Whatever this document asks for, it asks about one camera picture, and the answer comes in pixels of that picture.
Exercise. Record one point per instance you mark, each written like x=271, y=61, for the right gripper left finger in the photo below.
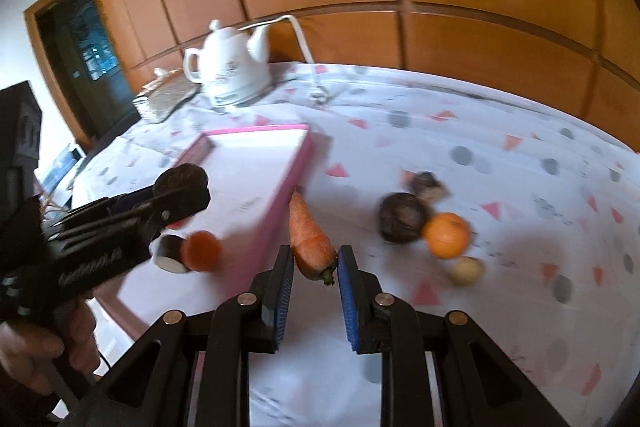
x=273, y=291

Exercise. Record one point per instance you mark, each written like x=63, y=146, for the dark cut fruit chunk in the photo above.
x=168, y=254

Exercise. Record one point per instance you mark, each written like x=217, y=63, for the pink-edged white tray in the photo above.
x=252, y=172

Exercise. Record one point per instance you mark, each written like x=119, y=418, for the dark round mangosteen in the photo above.
x=187, y=176

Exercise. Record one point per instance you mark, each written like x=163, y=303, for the dark wooden door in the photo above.
x=81, y=69

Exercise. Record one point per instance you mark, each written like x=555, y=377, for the small yellow-green fruit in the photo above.
x=466, y=271

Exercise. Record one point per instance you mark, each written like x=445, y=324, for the patterned white tablecloth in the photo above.
x=456, y=197

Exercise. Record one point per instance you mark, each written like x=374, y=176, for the silver tissue box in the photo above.
x=161, y=96

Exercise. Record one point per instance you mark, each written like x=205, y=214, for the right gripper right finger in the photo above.
x=366, y=308

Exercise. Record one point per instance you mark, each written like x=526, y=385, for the white ceramic electric kettle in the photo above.
x=231, y=66

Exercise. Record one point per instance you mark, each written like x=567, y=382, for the person's left hand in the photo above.
x=24, y=346

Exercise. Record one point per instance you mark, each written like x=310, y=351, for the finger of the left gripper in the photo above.
x=138, y=203
x=130, y=232

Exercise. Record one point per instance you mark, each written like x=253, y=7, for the large orange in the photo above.
x=201, y=252

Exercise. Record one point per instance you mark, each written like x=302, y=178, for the large dark wrinkled fruit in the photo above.
x=401, y=218

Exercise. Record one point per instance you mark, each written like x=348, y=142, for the orange carrot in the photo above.
x=313, y=251

